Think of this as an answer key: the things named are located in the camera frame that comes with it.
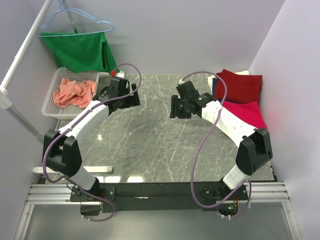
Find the pink-red t-shirt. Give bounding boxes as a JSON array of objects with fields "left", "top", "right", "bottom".
[{"left": 223, "top": 101, "right": 267, "bottom": 129}]

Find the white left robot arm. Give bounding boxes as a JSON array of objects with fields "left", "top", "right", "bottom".
[{"left": 42, "top": 76, "right": 141, "bottom": 201}]

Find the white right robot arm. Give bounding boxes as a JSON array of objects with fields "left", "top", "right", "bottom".
[{"left": 169, "top": 81, "right": 273, "bottom": 200}]

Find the blue folded t-shirt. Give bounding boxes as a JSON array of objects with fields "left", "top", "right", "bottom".
[{"left": 211, "top": 77, "right": 217, "bottom": 95}]

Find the green hanging t-shirt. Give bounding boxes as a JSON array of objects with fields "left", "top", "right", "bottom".
[{"left": 40, "top": 32, "right": 117, "bottom": 73}]

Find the white plastic laundry basket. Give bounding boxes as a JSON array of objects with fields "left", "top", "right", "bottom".
[{"left": 41, "top": 66, "right": 101, "bottom": 118}]

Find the salmon orange t-shirt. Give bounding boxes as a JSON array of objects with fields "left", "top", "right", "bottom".
[{"left": 53, "top": 78, "right": 97, "bottom": 109}]

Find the dark red folded t-shirt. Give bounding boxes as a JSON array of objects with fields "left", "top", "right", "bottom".
[{"left": 217, "top": 69, "right": 263, "bottom": 104}]

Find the white clothes rack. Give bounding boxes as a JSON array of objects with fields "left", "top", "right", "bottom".
[{"left": 0, "top": 0, "right": 126, "bottom": 175}]

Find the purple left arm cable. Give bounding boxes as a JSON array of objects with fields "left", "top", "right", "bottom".
[{"left": 41, "top": 62, "right": 143, "bottom": 222}]

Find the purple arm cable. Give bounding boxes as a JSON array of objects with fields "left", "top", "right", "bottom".
[
  {"left": 179, "top": 70, "right": 252, "bottom": 220},
  {"left": 41, "top": 62, "right": 143, "bottom": 222}
]

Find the light blue wire hanger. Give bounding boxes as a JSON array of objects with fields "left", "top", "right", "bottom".
[{"left": 36, "top": 0, "right": 115, "bottom": 38}]

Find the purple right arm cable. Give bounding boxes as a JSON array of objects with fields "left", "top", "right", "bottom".
[{"left": 179, "top": 70, "right": 252, "bottom": 220}]

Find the aluminium rail frame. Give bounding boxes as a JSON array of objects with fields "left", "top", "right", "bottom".
[{"left": 14, "top": 181, "right": 302, "bottom": 240}]

